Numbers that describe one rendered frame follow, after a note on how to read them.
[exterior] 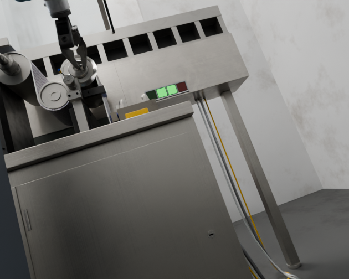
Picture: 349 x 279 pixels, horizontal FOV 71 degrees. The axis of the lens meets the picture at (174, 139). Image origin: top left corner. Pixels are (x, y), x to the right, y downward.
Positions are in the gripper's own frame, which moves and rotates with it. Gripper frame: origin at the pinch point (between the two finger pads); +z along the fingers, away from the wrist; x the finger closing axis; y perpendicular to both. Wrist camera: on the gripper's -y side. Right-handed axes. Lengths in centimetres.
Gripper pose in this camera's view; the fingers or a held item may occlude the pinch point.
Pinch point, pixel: (81, 67)
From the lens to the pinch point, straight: 108.4
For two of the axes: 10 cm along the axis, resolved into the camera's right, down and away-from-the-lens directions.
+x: -9.4, 3.0, -1.6
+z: 1.3, 7.6, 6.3
